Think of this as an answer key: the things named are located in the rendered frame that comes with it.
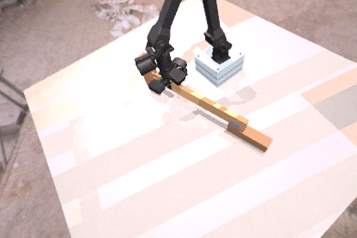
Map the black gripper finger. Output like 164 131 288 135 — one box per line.
165 82 172 89

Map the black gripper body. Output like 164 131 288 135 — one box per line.
148 57 187 95

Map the long tan wooden bar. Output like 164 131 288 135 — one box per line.
169 80 249 131

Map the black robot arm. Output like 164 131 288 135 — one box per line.
134 0 232 86

